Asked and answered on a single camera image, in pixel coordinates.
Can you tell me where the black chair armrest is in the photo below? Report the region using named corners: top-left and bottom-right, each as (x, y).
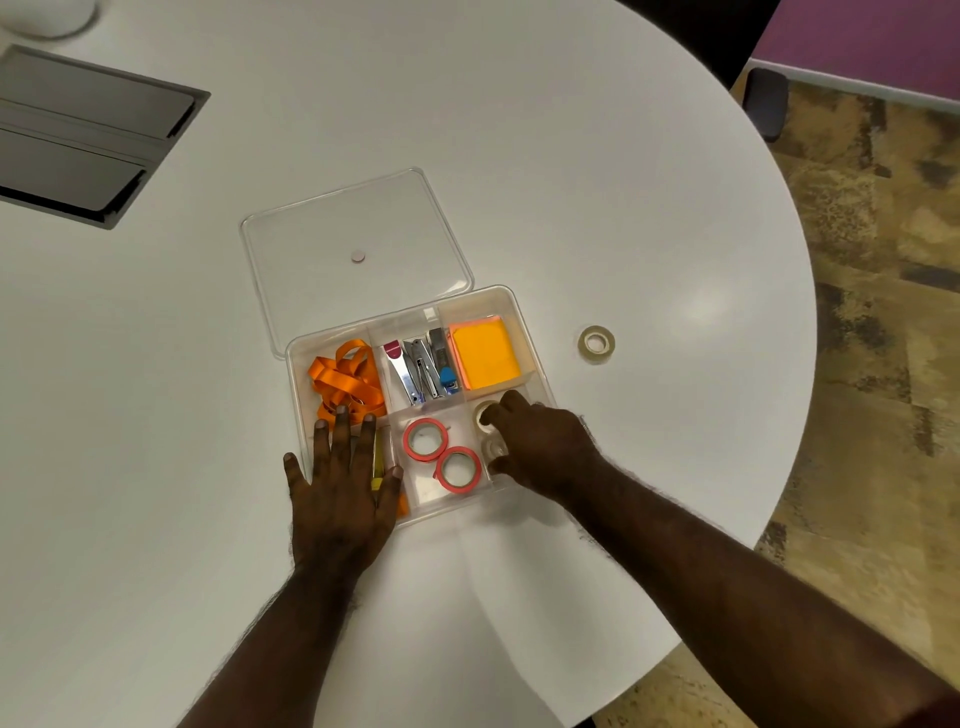
top-left (742, 67), bottom-right (790, 144)

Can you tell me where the person's right forearm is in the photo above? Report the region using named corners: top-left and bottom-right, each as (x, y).
top-left (558, 453), bottom-right (960, 728)

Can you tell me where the orange sticky note pad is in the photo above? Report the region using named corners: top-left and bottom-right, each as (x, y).
top-left (447, 315), bottom-right (523, 392)

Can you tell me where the person's left hand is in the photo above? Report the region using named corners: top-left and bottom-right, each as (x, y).
top-left (282, 404), bottom-right (404, 579)

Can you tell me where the person's left forearm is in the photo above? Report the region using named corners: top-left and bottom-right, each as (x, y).
top-left (176, 562), bottom-right (358, 728)

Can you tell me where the white plant pot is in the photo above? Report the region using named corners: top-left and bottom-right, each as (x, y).
top-left (0, 0), bottom-right (101, 41)

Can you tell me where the clear plastic lid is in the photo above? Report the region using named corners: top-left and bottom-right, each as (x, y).
top-left (239, 167), bottom-right (475, 360)

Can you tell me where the clear plastic organizer box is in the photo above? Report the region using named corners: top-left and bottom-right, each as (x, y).
top-left (284, 284), bottom-right (560, 526)

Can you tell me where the dark red shirt sleeve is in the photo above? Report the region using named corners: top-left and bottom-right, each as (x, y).
top-left (911, 693), bottom-right (960, 728)

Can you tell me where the pink-tipped nail clipper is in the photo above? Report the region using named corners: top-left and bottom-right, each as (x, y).
top-left (381, 339), bottom-right (421, 407)

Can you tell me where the red tape roll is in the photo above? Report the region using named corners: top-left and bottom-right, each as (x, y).
top-left (434, 446), bottom-right (484, 496)
top-left (401, 417), bottom-right (451, 463)

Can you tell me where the black office chair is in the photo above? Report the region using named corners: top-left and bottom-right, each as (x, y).
top-left (618, 0), bottom-right (783, 90)

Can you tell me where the orange ribbon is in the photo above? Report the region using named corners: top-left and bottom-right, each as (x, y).
top-left (307, 338), bottom-right (389, 429)

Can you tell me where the person's right hand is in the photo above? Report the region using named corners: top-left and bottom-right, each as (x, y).
top-left (479, 388), bottom-right (606, 504)

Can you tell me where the grey table cable hatch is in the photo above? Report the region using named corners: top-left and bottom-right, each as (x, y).
top-left (0, 43), bottom-right (212, 231)

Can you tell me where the blue-tipped nail clipper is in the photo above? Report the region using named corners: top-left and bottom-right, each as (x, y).
top-left (427, 326), bottom-right (461, 397)

